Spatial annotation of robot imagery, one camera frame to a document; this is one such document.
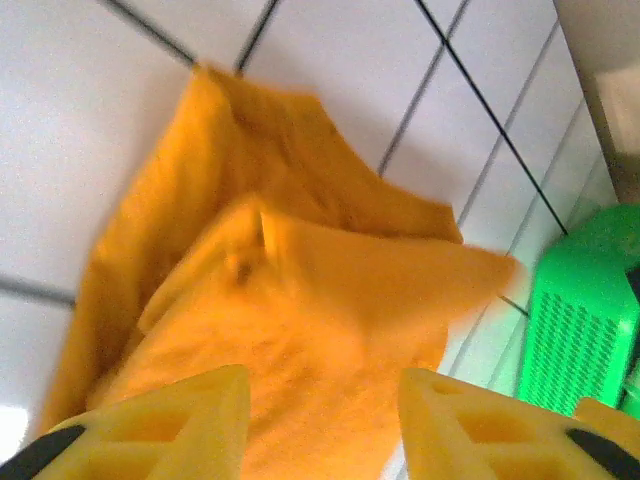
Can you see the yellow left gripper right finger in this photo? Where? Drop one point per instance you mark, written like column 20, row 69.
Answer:
column 500, row 440

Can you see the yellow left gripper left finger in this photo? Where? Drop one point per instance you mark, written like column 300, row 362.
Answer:
column 165, row 430

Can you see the yellow t-shirt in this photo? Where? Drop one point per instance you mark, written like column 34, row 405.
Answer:
column 280, row 280

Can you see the green plastic basket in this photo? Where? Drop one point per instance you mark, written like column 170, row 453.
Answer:
column 575, row 325

